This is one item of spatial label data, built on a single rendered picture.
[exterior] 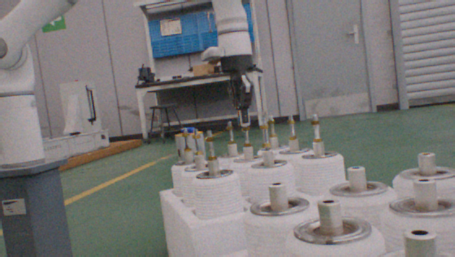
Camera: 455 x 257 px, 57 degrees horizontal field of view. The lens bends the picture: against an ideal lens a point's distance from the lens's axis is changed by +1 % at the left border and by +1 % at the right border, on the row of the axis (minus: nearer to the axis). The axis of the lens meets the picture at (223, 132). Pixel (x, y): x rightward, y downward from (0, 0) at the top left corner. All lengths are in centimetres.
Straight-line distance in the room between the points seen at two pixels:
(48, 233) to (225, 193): 50
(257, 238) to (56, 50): 661
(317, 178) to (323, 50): 502
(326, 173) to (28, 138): 71
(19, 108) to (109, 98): 547
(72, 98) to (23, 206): 349
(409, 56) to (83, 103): 402
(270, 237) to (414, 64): 548
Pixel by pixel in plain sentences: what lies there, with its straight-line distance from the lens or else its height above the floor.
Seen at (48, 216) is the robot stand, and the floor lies 17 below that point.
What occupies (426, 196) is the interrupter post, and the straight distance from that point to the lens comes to 49.
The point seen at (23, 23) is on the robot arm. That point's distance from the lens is 111.
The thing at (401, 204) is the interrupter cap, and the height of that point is 25.
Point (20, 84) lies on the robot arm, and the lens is 113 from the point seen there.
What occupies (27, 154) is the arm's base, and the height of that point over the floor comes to 33.
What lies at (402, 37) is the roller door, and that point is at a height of 91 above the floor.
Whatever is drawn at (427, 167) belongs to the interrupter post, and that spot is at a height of 26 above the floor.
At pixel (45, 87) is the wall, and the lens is 712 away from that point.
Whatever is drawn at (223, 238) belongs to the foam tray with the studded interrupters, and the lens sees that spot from 78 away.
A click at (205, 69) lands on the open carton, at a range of 551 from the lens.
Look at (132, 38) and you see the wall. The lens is 643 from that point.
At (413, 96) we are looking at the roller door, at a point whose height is 15.
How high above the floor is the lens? 39
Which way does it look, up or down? 4 degrees down
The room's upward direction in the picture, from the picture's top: 7 degrees counter-clockwise
